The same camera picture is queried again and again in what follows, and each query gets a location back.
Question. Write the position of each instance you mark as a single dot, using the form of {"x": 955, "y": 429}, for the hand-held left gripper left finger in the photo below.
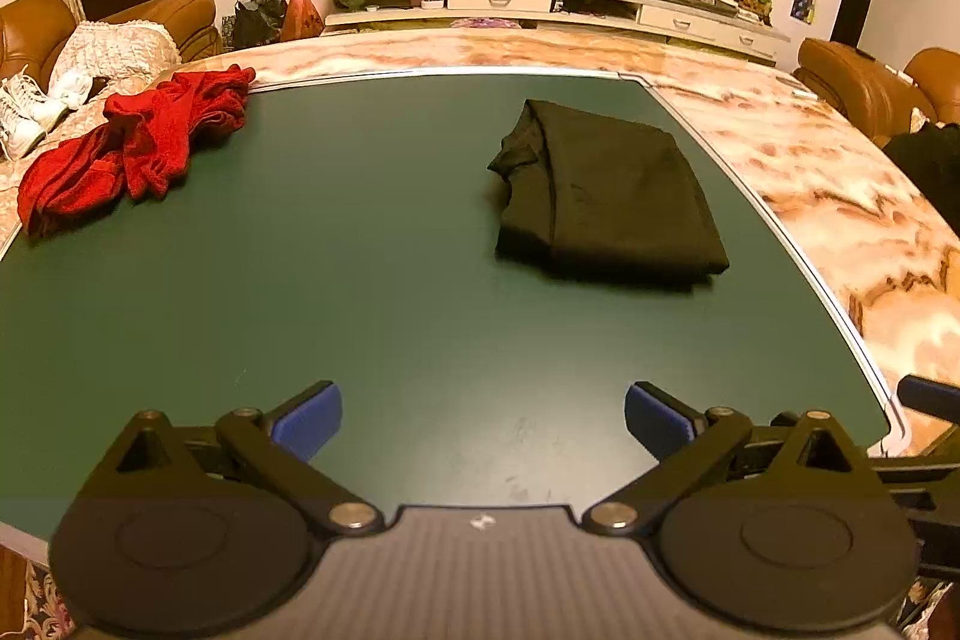
{"x": 311, "y": 419}

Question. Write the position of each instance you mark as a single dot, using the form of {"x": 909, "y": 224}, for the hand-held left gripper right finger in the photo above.
{"x": 654, "y": 419}

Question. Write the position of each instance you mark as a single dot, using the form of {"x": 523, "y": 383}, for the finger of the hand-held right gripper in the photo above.
{"x": 930, "y": 394}

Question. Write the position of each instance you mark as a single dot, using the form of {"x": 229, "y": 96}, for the black garment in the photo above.
{"x": 615, "y": 197}

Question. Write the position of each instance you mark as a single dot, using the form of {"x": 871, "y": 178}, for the green table board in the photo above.
{"x": 337, "y": 280}

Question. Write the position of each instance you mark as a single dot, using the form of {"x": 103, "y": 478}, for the dark cloth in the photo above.
{"x": 930, "y": 168}

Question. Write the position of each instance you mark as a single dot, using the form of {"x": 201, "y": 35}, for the red garment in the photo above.
{"x": 150, "y": 149}

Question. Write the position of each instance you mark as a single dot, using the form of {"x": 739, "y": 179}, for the brown leather sofa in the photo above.
{"x": 176, "y": 10}
{"x": 30, "y": 29}
{"x": 847, "y": 81}

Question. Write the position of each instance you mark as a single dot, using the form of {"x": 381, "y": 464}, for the floral patterned carpet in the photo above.
{"x": 37, "y": 610}

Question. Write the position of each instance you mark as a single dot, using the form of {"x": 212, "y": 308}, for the white television cabinet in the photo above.
{"x": 675, "y": 20}

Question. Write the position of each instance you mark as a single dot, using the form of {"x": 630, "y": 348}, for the black bag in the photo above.
{"x": 259, "y": 21}

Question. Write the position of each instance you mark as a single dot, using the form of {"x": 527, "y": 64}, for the red plastic bag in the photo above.
{"x": 302, "y": 14}

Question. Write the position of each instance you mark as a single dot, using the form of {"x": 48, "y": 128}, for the white sneaker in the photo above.
{"x": 41, "y": 100}
{"x": 13, "y": 123}

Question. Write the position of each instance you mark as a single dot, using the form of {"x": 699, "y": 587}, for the white quilted seat cover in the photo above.
{"x": 112, "y": 48}

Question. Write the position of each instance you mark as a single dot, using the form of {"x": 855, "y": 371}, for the purple cloth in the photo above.
{"x": 484, "y": 23}

